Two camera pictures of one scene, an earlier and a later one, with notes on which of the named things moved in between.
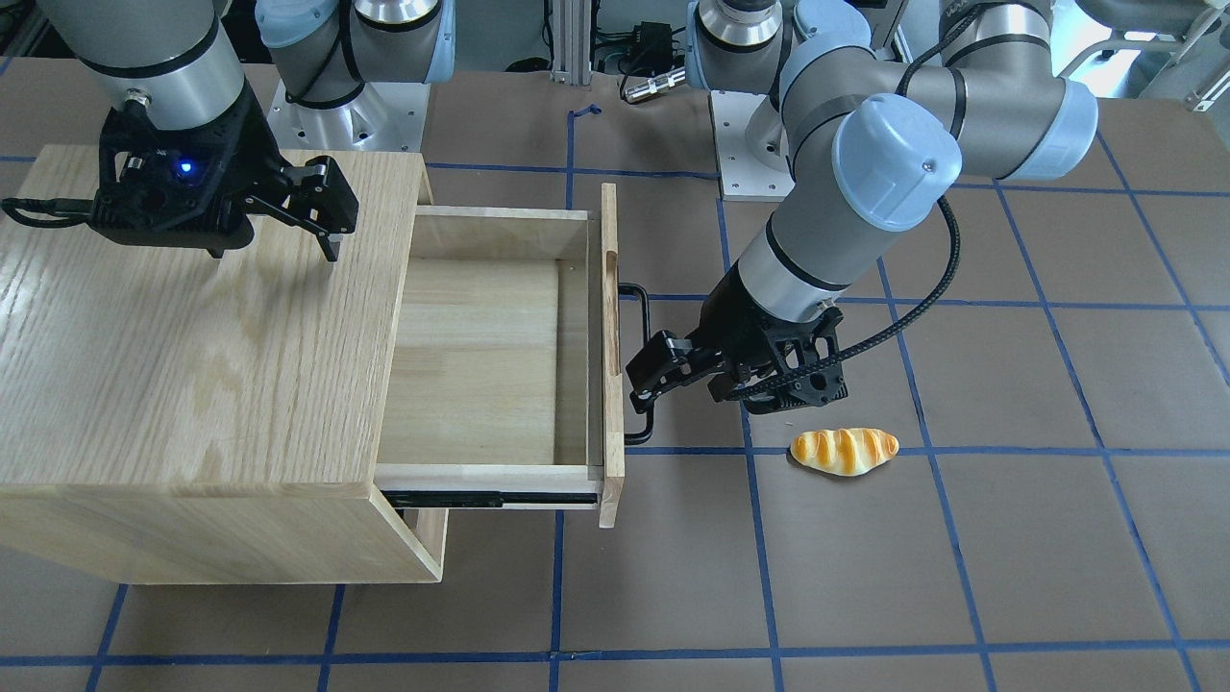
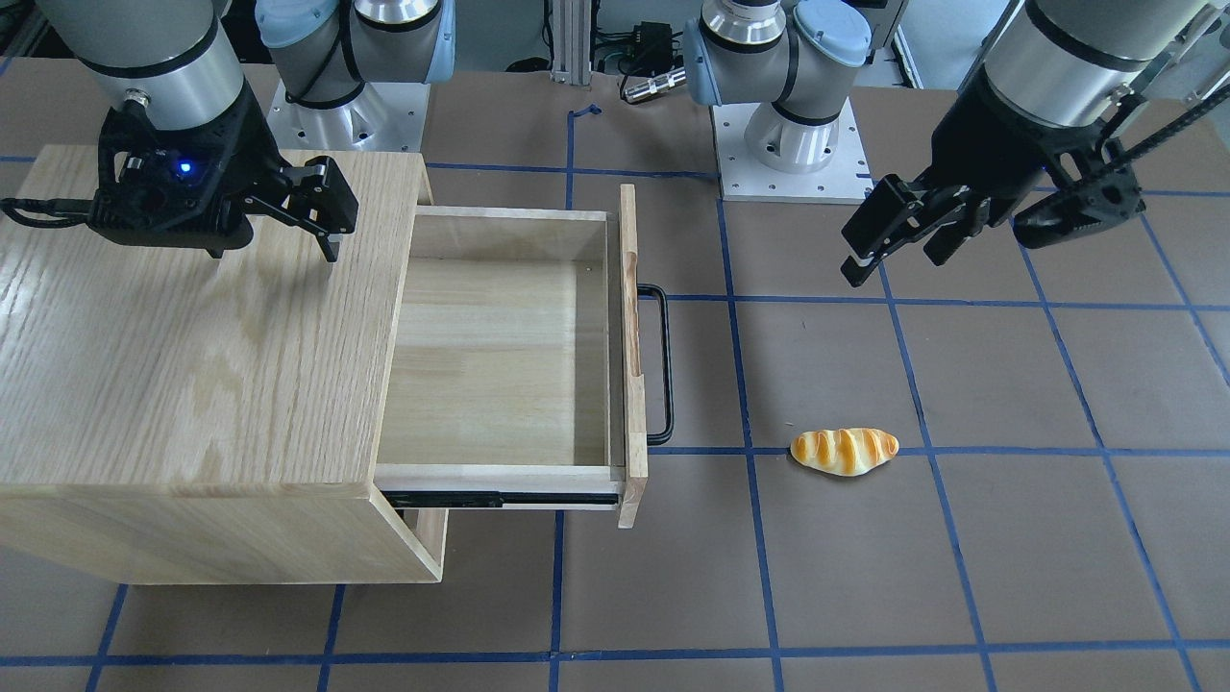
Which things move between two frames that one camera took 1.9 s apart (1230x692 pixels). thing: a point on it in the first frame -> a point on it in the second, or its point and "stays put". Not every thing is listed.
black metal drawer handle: (636, 439) -> (664, 436)
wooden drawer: (428, 527) stays put
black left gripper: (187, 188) stays put
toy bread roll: (844, 452) stays put
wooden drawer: (504, 388) stays put
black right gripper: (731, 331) -> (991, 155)
